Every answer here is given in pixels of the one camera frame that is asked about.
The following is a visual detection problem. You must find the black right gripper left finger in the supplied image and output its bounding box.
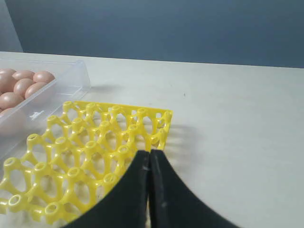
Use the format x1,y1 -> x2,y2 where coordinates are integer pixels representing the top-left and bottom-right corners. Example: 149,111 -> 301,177
65,151 -> 150,228

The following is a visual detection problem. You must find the brown egg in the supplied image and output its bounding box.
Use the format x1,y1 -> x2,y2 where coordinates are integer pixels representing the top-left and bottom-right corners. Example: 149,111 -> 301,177
0,68 -> 17,93
0,108 -> 26,136
24,82 -> 46,99
13,78 -> 35,98
0,92 -> 24,110
12,70 -> 35,81
33,71 -> 55,84

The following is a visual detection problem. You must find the yellow plastic egg tray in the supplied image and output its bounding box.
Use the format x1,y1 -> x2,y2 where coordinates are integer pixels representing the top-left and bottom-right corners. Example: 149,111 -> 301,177
0,101 -> 173,226

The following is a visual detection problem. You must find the clear plastic bin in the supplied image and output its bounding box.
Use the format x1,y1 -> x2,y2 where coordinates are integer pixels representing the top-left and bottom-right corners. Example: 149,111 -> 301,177
0,58 -> 91,146

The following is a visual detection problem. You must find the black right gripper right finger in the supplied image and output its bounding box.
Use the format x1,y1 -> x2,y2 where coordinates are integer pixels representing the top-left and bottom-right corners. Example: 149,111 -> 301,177
149,150 -> 237,228

